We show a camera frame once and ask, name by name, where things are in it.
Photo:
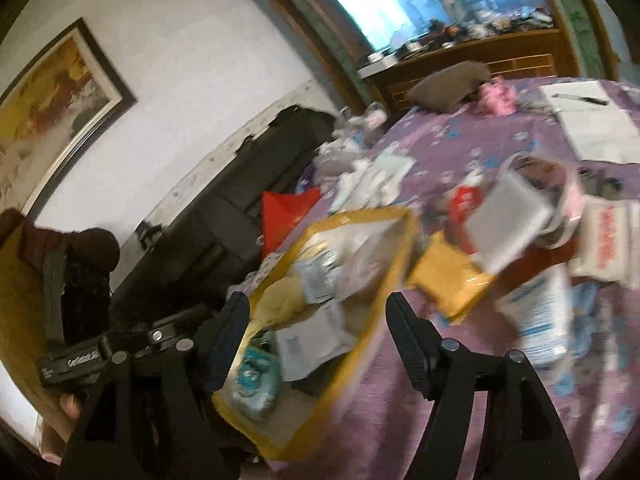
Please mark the white packet with blue print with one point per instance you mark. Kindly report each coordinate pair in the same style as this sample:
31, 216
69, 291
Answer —
540, 315

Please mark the yellow packet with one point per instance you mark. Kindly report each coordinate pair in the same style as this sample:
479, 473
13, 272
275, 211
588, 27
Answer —
445, 280

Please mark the red and white packet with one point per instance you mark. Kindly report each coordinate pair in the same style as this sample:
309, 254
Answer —
462, 205

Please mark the white plastic packet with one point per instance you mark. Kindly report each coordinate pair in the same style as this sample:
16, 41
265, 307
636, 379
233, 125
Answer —
362, 252

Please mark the teal printed packet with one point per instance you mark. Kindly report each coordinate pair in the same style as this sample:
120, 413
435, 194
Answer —
252, 375

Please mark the white flat box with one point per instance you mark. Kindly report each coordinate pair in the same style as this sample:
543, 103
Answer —
377, 66

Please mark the red bag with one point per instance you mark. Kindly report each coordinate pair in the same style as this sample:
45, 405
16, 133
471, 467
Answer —
285, 215

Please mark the clear plastic bag with bottles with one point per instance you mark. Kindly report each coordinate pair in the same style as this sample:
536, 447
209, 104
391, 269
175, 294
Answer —
367, 120

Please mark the pink crumpled cloth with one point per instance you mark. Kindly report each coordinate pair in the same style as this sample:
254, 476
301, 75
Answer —
497, 97

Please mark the light blue packet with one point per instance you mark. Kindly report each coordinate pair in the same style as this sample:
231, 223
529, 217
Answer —
592, 320

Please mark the person's left hand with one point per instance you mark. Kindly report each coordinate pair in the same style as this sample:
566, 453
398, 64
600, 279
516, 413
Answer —
70, 406

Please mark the brown pillow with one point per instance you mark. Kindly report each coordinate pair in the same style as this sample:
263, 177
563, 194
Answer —
445, 87

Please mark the white packet with red print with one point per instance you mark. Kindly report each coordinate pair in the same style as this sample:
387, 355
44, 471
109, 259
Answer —
605, 240

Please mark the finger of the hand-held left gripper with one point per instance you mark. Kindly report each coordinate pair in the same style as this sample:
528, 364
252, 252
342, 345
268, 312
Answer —
157, 334

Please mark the white paper packet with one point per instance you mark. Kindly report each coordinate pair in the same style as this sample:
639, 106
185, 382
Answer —
312, 342

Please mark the white glove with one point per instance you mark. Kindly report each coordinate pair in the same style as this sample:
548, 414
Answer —
357, 182

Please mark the wooden cabinet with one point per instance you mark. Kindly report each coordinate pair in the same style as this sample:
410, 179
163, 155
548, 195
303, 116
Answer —
525, 55

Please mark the white paper sheet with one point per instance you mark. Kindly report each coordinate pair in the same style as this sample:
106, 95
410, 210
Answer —
600, 135
575, 87

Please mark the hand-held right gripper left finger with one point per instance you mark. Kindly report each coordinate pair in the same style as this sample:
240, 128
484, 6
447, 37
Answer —
225, 347

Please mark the black pen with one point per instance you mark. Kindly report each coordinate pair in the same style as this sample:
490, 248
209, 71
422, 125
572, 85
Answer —
580, 99

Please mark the white labelled packet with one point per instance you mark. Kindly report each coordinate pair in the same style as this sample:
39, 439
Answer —
317, 272

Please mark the yellow rimmed cardboard box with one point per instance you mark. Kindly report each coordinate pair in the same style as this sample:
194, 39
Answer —
270, 440

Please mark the black electric motor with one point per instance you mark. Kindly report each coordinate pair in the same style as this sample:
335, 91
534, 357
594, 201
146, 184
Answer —
607, 187

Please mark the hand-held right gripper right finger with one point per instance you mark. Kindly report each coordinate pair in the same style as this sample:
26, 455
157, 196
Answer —
410, 352

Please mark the framed wall painting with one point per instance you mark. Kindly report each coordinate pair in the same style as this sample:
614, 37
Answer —
50, 110

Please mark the clutter of small cabinet items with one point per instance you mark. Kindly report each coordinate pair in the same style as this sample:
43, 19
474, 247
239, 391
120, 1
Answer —
465, 32

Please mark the purple floral tablecloth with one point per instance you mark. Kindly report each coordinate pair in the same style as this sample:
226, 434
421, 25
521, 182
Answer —
475, 385

